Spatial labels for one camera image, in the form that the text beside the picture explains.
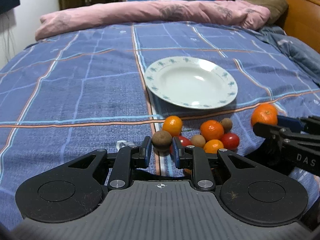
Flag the pink rolled duvet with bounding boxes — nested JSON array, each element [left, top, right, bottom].
[[35, 0, 271, 41]]

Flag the brown kiwi fruit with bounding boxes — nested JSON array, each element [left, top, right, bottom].
[[151, 130, 172, 151]]

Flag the brown pillow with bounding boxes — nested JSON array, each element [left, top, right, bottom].
[[244, 0, 289, 25]]

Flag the white floral ceramic plate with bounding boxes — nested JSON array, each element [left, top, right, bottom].
[[144, 56, 238, 109]]

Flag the wooden headboard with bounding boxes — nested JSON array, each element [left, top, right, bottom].
[[274, 0, 320, 51]]

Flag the red cherry tomato left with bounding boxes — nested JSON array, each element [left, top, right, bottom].
[[170, 135, 193, 155]]

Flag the tan longan fruit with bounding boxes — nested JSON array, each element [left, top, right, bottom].
[[190, 134, 206, 148]]

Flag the large orange mandarin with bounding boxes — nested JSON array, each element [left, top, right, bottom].
[[251, 103, 278, 126]]

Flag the red cherry tomato right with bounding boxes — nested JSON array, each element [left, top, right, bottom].
[[220, 132, 240, 150]]

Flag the red cherry tomato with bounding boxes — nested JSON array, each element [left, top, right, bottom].
[[220, 132, 240, 150], [170, 135, 193, 155]]

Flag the blue plaid bed sheet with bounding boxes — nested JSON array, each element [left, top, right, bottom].
[[1, 22, 319, 229]]

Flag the small brown longan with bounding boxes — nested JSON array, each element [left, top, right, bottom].
[[220, 118, 233, 133]]

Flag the small orange kumquat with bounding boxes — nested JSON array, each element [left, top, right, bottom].
[[203, 139, 224, 154]]

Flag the blue grey crumpled blanket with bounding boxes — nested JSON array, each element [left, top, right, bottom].
[[255, 25, 320, 86]]

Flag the hanging television cables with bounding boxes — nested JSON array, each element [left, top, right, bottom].
[[1, 13, 16, 65]]

